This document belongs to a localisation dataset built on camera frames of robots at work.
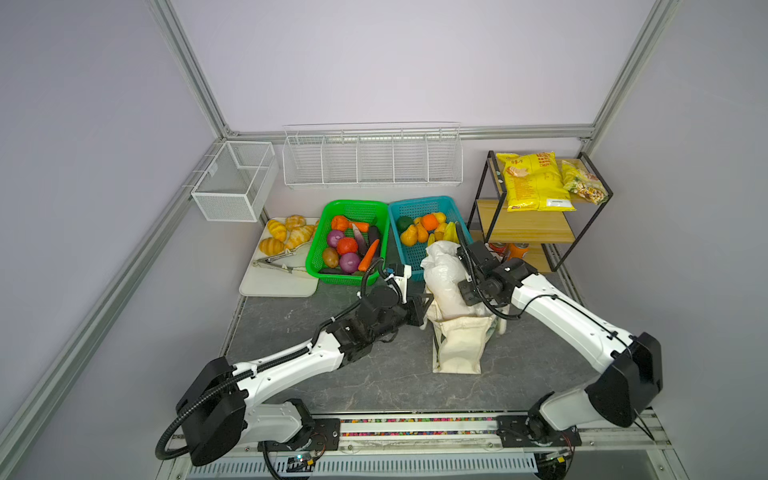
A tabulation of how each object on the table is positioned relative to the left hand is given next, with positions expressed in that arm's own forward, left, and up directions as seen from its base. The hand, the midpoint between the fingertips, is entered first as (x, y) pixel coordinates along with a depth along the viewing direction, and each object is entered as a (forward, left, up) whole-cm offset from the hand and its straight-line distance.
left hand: (435, 301), depth 73 cm
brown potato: (+29, +31, -18) cm, 46 cm away
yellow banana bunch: (+35, -12, -14) cm, 40 cm away
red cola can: (+24, -26, -11) cm, 37 cm away
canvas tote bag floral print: (-8, -5, -6) cm, 11 cm away
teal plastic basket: (+45, -2, -18) cm, 48 cm away
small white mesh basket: (+55, +64, -3) cm, 85 cm away
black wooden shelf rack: (+24, -40, -6) cm, 47 cm away
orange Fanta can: (+24, -32, -13) cm, 42 cm away
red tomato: (+33, +25, -16) cm, 45 cm away
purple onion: (+38, +30, -16) cm, 51 cm away
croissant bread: (+37, +53, -19) cm, 68 cm away
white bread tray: (+24, +52, -23) cm, 62 cm away
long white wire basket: (+56, +14, +5) cm, 58 cm away
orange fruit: (+43, -6, -16) cm, 46 cm away
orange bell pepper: (+46, +29, -17) cm, 57 cm away
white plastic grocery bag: (+5, -2, +6) cm, 8 cm away
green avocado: (+43, +4, -16) cm, 46 cm away
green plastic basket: (+40, +25, -19) cm, 51 cm away
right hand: (+7, -13, -6) cm, 16 cm away
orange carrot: (+29, +18, -18) cm, 39 cm away
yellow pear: (+37, +2, -17) cm, 40 cm away
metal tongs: (+32, +54, -22) cm, 66 cm away
